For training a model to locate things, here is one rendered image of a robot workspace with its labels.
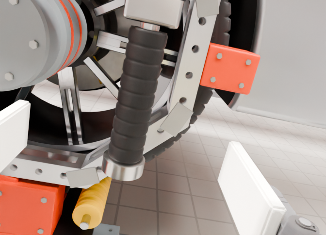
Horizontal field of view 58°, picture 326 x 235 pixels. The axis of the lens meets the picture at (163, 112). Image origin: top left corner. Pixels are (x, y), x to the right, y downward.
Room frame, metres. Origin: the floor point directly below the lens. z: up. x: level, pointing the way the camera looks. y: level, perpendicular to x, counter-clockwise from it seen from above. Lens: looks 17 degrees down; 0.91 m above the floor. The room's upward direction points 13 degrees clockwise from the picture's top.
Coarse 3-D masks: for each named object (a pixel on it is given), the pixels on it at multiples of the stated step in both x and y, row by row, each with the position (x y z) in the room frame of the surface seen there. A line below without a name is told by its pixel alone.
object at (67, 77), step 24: (120, 0) 0.58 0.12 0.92; (96, 24) 0.58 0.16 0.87; (96, 48) 0.58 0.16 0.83; (120, 48) 0.58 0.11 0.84; (168, 48) 0.59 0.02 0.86; (72, 72) 0.57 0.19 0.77; (96, 72) 0.58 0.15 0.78; (168, 72) 0.65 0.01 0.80; (0, 96) 0.64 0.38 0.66; (24, 96) 0.56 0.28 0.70; (72, 96) 0.57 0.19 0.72; (48, 120) 0.66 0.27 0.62; (72, 120) 0.59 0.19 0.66; (96, 120) 0.70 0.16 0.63; (48, 144) 0.55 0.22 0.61; (72, 144) 0.56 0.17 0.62; (96, 144) 0.56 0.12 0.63
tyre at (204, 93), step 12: (228, 12) 0.58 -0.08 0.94; (216, 24) 0.58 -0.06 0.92; (228, 24) 0.58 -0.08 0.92; (216, 36) 0.58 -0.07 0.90; (228, 36) 0.59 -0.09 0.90; (192, 48) 0.58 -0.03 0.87; (204, 96) 0.58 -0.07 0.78; (204, 108) 0.59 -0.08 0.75; (192, 120) 0.58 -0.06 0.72; (180, 132) 0.58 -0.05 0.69; (168, 144) 0.57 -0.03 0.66; (144, 156) 0.57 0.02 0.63
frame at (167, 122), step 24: (192, 0) 0.52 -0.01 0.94; (216, 0) 0.49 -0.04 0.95; (192, 24) 0.49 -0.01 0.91; (192, 72) 0.49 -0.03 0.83; (168, 96) 0.55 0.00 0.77; (192, 96) 0.49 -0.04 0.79; (168, 120) 0.49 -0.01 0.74; (24, 168) 0.46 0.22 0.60; (48, 168) 0.47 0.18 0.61; (72, 168) 0.47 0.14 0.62; (96, 168) 0.48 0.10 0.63
